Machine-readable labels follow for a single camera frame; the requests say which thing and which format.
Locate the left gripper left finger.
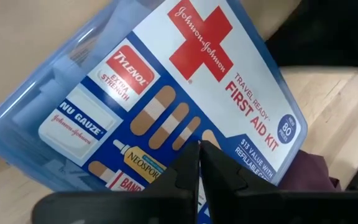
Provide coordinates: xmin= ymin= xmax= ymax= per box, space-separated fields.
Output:
xmin=31 ymin=141 xmax=201 ymax=224

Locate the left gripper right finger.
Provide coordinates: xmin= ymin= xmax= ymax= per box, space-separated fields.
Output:
xmin=201 ymin=141 xmax=358 ymax=224

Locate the blue first aid kit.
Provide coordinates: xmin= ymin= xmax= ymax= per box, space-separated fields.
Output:
xmin=0 ymin=0 xmax=308 ymax=224

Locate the maroon cloth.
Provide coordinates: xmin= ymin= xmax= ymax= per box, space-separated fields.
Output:
xmin=278 ymin=149 xmax=341 ymax=192

